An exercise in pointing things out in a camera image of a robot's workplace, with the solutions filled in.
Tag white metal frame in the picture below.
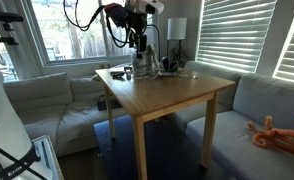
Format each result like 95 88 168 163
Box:
31 134 65 180

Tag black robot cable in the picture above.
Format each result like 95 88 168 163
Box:
62 0 135 49

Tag black bag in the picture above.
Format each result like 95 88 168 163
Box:
96 94 123 112

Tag black flat device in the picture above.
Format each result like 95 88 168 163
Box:
109 70 127 79

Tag blue rug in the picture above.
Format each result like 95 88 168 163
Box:
93 114 223 180

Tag white framed window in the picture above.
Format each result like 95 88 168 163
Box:
20 0 162 67

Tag orange plush toy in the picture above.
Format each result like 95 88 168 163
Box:
247 113 294 159

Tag grey fabric sofa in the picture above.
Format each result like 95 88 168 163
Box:
168 60 294 180

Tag grey striped cloth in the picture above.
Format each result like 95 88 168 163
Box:
145 43 162 72

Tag cream fabric sofa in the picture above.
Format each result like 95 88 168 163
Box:
3 71 132 158

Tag wooden table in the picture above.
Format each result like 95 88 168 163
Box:
94 64 237 180

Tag wide white window blinds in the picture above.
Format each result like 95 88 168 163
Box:
195 0 278 74

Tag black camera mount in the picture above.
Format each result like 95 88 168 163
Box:
0 10 25 47

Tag red black wrist camera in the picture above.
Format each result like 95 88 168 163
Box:
103 2 130 29

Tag green house plant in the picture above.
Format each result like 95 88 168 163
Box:
169 46 189 68

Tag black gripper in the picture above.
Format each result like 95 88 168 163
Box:
125 12 149 60

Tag white shade floor lamp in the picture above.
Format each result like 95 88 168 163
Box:
166 17 188 66

